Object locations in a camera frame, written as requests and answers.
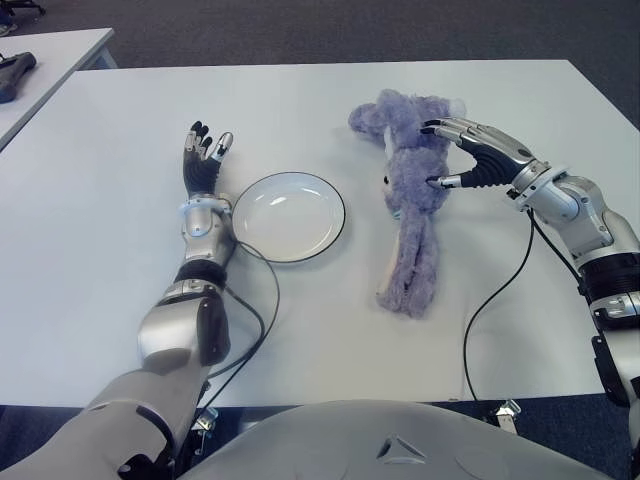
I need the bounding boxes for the purple plush bunny doll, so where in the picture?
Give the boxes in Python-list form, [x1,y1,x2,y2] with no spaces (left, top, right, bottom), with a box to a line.
[348,88,469,321]

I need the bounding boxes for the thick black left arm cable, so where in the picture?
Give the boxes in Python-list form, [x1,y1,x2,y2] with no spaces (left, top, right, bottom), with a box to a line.
[209,284,265,376]

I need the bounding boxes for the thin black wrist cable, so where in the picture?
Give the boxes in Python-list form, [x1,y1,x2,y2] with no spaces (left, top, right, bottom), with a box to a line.
[199,237,280,416]
[462,209,537,402]

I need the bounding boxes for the white side table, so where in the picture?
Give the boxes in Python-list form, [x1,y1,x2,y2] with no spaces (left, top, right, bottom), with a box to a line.
[0,27,117,151]

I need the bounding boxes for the metal table clamp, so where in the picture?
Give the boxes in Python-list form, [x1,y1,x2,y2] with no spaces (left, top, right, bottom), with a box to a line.
[492,398,522,436]
[192,407,220,434]

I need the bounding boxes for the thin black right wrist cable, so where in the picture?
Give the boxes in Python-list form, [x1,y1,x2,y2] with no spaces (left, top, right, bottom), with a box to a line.
[462,209,537,402]

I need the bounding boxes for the black office chair base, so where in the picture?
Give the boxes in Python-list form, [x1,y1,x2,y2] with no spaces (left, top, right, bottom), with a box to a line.
[0,0,46,16]

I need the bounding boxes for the white plate with black rim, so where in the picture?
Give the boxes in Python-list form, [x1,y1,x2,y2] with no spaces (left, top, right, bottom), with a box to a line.
[232,171,348,265]

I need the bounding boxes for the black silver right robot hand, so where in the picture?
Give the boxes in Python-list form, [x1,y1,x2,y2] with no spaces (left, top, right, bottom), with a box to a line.
[418,117,551,199]

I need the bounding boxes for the thin black left wrist cable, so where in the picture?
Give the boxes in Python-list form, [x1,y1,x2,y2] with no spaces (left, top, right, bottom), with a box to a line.
[199,237,280,416]

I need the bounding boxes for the black handheld device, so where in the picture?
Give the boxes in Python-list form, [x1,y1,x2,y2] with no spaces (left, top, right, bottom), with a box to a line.
[0,51,39,105]

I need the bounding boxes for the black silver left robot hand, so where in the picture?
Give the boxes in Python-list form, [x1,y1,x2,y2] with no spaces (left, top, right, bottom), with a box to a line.
[182,118,235,199]

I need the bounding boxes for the grey robot torso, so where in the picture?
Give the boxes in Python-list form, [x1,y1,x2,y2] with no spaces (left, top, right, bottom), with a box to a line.
[172,399,609,480]

